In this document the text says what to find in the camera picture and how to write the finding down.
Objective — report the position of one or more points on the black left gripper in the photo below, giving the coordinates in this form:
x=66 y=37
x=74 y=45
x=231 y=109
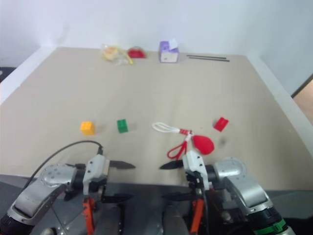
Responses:
x=97 y=187

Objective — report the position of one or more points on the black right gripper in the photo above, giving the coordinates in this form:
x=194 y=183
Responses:
x=195 y=184

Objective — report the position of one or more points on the orange clamp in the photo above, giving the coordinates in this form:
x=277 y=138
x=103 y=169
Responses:
x=88 y=216
x=196 y=216

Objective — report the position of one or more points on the green block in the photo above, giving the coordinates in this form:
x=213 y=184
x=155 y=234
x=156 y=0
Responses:
x=122 y=126

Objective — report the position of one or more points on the yellow block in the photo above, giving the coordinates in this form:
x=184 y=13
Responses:
x=87 y=128

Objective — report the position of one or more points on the red block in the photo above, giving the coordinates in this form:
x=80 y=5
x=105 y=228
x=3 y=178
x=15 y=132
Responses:
x=221 y=124

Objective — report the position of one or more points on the thin black stick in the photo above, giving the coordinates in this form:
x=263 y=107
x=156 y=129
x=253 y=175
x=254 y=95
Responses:
x=210 y=59
x=205 y=56

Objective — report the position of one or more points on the clear plastic bag with food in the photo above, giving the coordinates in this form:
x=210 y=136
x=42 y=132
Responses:
x=113 y=54

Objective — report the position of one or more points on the purple tissue box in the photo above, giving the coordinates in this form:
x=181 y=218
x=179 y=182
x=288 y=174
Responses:
x=168 y=54

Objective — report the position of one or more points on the red watermelon slice toy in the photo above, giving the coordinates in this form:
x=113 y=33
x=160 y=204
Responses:
x=137 y=53

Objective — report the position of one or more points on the dark object beside table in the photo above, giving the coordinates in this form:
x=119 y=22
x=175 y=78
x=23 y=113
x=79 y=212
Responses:
x=4 y=74

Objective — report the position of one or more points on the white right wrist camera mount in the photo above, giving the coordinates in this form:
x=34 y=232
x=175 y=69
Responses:
x=193 y=161

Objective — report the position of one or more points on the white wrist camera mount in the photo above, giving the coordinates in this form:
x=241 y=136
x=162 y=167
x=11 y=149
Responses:
x=94 y=169
x=193 y=161

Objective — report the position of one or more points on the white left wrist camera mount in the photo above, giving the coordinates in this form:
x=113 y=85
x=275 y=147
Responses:
x=94 y=169

